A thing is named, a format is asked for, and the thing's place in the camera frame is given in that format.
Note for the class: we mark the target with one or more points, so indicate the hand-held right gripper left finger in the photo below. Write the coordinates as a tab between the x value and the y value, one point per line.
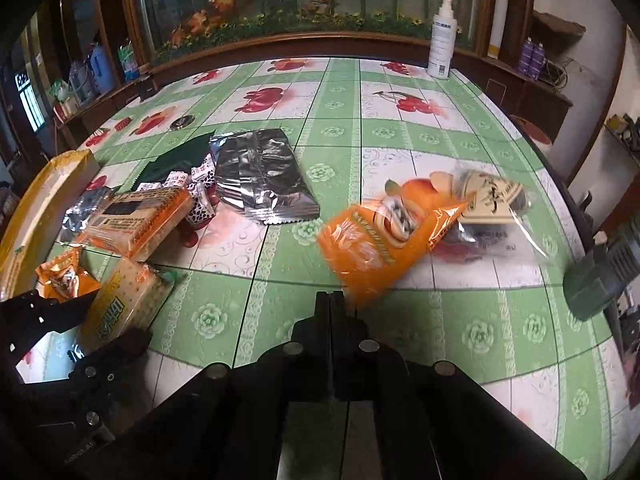
320	325

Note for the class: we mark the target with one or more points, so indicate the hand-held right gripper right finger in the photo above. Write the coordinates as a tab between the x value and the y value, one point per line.
339	325

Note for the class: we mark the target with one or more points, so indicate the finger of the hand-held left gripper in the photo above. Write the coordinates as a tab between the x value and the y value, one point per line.
35	312
117	355

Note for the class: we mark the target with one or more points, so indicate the yellow cracker package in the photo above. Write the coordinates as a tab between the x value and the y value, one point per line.
125	300

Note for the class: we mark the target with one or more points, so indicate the large orange snack bag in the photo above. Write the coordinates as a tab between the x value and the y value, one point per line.
380	245

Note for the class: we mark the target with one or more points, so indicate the yellow orange snack bag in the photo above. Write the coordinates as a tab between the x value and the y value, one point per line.
40	200

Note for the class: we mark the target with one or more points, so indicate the white and blue candy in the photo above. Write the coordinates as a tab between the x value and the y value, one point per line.
176	179
149	187
200	212
202	172

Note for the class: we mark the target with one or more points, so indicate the dark green packet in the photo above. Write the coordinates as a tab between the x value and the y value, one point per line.
177	155

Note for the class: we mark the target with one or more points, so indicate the small orange snack packet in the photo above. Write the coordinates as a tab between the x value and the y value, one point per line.
62	277

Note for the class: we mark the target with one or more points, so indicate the small silver packet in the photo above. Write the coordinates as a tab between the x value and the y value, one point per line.
85	210

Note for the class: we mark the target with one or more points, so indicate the orange cracker package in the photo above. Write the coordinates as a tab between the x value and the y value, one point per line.
135	220

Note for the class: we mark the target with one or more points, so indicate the silver foil bag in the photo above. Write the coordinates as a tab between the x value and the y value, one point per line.
260	175

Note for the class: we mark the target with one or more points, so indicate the clear packet with dark cake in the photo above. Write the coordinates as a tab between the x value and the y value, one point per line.
492	205

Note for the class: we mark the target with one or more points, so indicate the green fruit print tablecloth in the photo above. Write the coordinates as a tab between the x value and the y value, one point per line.
350	125

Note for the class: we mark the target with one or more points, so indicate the clear plastic bottle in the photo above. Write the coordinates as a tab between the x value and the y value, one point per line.
81	82

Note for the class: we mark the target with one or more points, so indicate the round dark purple candy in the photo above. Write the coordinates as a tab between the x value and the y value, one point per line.
182	123

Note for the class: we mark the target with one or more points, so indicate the small black box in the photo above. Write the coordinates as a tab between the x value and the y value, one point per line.
147	87

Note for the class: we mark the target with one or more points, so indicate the blue plastic jug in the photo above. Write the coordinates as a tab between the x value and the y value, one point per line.
100	67

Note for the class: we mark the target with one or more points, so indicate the green and white bag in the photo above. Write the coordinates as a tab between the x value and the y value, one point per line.
128	60

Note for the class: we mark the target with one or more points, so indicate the brown bowl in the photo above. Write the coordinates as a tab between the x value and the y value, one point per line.
530	127

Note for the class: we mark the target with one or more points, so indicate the white spray bottle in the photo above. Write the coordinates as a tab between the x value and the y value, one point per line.
440	45

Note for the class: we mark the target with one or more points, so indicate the purple spray cans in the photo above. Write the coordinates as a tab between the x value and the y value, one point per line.
531	57

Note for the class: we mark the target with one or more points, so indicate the white rolled paper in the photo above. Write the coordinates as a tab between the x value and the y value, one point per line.
499	10

